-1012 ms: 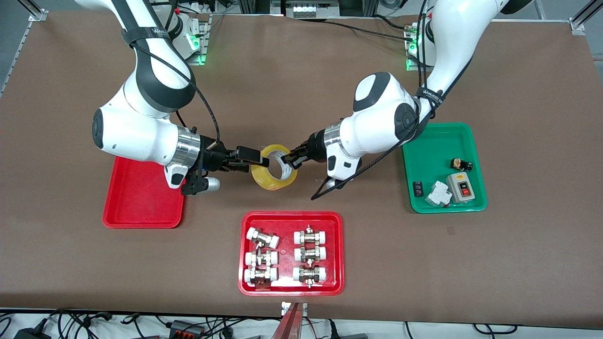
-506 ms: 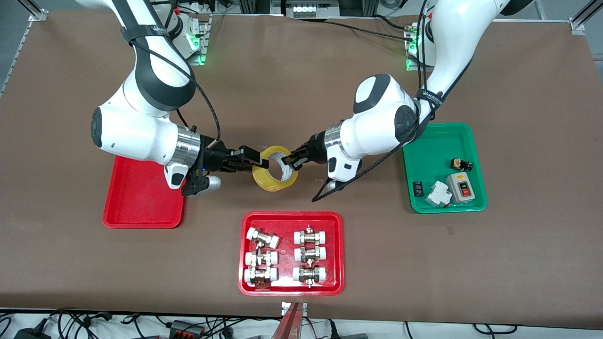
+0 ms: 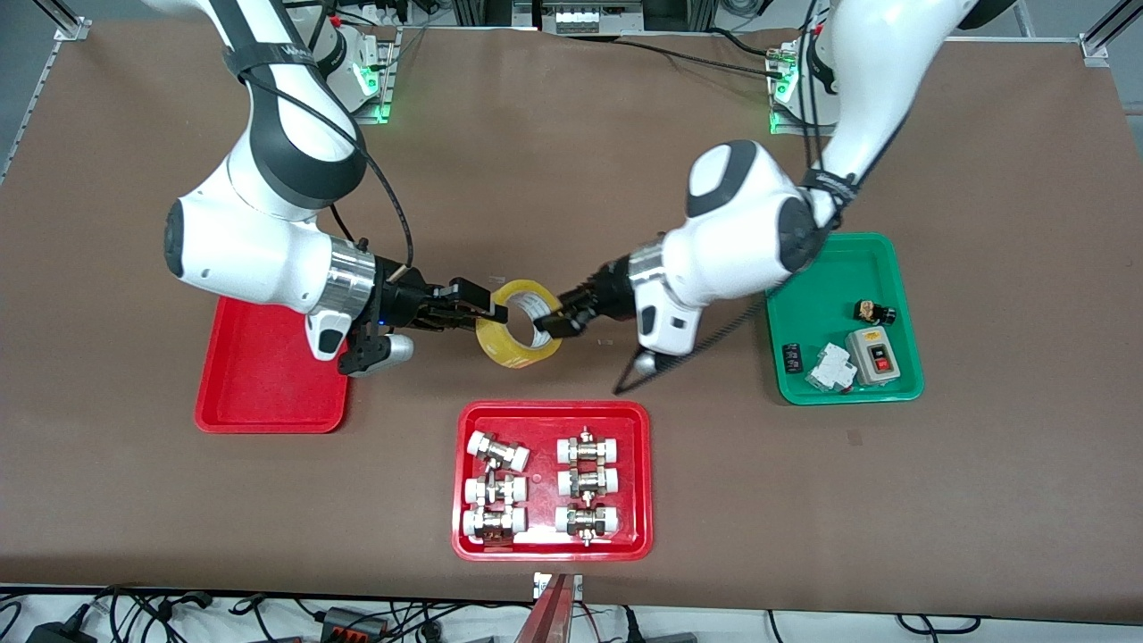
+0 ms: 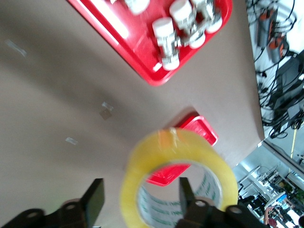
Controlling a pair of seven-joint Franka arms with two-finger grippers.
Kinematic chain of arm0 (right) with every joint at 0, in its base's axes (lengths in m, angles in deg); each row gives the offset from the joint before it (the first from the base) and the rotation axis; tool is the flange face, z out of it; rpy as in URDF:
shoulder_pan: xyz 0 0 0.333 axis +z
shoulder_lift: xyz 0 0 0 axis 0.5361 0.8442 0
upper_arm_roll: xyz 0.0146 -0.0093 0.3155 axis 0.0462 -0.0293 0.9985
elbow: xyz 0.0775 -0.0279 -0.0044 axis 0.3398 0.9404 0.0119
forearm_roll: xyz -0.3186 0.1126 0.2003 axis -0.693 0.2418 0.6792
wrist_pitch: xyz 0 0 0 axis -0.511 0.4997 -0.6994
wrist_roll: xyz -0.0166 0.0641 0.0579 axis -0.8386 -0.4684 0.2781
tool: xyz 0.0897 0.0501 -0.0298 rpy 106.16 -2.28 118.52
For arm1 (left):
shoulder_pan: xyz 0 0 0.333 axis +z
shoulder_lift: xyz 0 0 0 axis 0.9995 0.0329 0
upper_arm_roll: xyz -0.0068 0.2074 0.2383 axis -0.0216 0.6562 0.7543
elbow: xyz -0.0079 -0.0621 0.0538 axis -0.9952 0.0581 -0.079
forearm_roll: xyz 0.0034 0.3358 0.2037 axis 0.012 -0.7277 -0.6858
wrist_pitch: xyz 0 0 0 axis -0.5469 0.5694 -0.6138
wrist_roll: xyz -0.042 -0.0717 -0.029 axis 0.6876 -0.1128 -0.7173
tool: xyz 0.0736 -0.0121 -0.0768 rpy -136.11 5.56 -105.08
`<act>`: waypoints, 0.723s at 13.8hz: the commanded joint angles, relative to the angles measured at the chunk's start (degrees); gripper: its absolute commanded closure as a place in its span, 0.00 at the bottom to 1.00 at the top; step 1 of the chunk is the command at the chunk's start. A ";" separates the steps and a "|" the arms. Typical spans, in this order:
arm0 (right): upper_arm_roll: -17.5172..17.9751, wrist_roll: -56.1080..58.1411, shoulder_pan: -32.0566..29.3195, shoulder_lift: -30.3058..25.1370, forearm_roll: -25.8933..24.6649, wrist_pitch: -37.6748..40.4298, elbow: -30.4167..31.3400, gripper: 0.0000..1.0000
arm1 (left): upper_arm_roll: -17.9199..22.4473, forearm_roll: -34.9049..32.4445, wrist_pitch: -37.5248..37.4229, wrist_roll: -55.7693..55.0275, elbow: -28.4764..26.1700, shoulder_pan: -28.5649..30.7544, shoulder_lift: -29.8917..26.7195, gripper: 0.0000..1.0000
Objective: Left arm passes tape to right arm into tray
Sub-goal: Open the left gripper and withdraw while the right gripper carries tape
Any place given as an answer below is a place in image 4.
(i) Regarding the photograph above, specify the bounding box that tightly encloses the yellow packing tape roll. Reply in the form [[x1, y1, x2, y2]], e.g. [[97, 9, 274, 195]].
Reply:
[[119, 127, 239, 228]]

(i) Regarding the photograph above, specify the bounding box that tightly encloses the brown square tape patch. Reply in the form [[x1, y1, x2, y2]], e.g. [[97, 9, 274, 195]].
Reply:
[[99, 109, 112, 120]]

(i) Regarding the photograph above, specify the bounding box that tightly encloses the metal valve with white caps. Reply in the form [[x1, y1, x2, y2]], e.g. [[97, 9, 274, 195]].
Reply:
[[152, 17, 181, 71], [192, 0, 223, 34], [123, 0, 151, 14], [169, 0, 206, 50]]

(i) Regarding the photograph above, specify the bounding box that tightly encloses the small black power brick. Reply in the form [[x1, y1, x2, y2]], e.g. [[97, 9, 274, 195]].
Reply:
[[287, 104, 304, 121]]

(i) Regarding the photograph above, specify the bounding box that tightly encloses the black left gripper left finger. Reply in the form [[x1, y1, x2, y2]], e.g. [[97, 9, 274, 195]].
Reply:
[[0, 178, 105, 228]]

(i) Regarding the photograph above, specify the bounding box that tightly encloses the aluminium table frame bar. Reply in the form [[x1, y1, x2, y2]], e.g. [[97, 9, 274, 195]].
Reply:
[[255, 136, 304, 168]]

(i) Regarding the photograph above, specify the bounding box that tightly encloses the orange black power adapter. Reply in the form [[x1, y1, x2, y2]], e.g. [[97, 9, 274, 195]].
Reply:
[[268, 35, 289, 63], [256, 7, 278, 48]]

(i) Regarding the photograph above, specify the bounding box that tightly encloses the red tray holding valves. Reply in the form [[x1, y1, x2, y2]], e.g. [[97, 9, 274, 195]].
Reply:
[[66, 0, 233, 86]]

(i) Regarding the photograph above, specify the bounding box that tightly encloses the large black power brick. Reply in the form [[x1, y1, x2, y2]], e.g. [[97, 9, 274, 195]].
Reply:
[[276, 51, 304, 95]]

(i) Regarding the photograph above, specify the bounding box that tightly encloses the red plastic tray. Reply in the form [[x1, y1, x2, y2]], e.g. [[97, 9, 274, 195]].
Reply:
[[145, 115, 219, 188]]

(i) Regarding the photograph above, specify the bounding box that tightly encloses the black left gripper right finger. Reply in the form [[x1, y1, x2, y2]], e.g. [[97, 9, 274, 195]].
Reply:
[[174, 177, 271, 228]]

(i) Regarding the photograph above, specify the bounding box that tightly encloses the white lab workbench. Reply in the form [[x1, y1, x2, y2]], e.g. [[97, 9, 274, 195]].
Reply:
[[237, 163, 304, 214]]

